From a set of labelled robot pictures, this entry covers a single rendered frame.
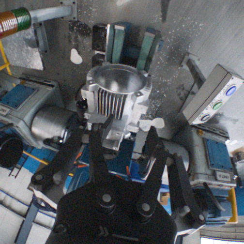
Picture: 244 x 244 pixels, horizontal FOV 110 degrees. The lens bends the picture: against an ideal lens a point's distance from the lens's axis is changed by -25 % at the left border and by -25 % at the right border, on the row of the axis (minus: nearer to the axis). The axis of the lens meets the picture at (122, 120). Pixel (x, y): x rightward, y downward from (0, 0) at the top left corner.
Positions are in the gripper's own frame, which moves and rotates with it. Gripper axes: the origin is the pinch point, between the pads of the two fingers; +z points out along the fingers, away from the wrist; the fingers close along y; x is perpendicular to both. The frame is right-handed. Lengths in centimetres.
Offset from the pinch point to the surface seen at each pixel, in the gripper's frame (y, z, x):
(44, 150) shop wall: -318, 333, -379
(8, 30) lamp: -33.4, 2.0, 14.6
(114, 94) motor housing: -5.4, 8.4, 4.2
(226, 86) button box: 17.7, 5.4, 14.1
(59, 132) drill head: -29.0, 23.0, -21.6
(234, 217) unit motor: 71, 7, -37
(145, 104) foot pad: 2.7, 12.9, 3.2
